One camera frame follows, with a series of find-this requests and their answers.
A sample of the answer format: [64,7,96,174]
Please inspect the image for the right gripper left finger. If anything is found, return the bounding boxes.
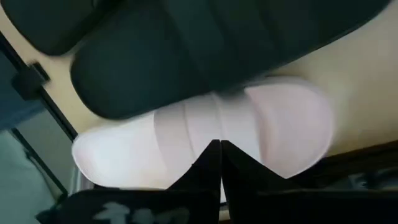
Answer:
[167,139,223,200]

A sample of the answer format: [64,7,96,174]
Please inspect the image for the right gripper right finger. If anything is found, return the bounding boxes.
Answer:
[221,140,299,224]

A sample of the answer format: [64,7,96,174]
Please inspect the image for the pink foam slide sandal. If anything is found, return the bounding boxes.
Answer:
[71,76,335,190]

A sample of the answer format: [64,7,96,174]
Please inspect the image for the black plain-strap slide sandal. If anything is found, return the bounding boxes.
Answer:
[70,0,392,121]

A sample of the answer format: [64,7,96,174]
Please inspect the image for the black flip-flop sandal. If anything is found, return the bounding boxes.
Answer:
[0,0,106,57]

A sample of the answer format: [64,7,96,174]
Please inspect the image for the black metal frame rails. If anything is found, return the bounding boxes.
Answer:
[287,141,398,192]

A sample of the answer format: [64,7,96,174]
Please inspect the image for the black frame rail with brackets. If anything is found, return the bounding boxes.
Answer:
[0,30,78,141]

